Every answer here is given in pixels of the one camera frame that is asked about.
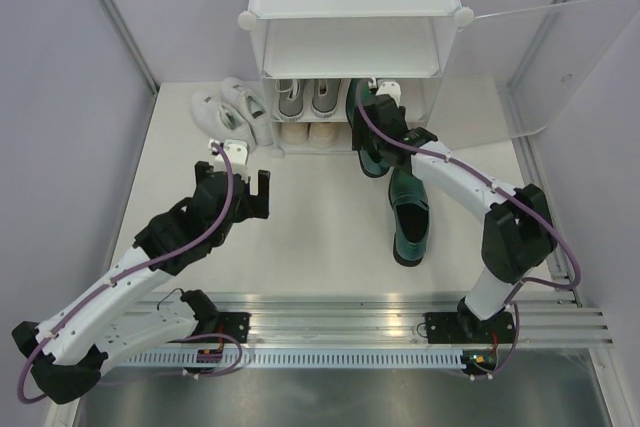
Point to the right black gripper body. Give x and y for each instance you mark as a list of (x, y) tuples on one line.
[(370, 140)]

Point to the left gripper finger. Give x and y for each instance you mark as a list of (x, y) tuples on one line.
[(260, 202), (203, 175)]

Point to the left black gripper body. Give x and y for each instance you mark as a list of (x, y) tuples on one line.
[(243, 211)]

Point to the green heeled shoe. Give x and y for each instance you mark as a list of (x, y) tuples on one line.
[(370, 167), (411, 212)]

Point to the white sneaker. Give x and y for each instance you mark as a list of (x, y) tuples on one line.
[(251, 106), (219, 120)]

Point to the grey canvas sneaker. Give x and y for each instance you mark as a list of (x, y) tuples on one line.
[(325, 96), (290, 98)]

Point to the beige lace sneaker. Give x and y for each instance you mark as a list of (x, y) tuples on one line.
[(294, 133), (322, 135)]

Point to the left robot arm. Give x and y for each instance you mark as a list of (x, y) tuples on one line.
[(68, 354)]

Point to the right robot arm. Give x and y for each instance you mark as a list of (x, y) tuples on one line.
[(515, 221)]

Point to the white plastic shoe cabinet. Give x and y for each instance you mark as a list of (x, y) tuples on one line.
[(404, 40)]

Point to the translucent cabinet door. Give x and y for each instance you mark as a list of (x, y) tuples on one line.
[(509, 75)]

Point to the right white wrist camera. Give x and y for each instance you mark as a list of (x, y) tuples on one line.
[(389, 87)]

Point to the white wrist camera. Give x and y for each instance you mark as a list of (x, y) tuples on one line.
[(389, 87), (230, 155)]

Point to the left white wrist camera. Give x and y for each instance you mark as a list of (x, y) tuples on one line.
[(230, 155)]

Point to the white slotted cable duct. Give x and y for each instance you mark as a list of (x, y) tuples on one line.
[(300, 358)]

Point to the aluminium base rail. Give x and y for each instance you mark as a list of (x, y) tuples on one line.
[(549, 320)]

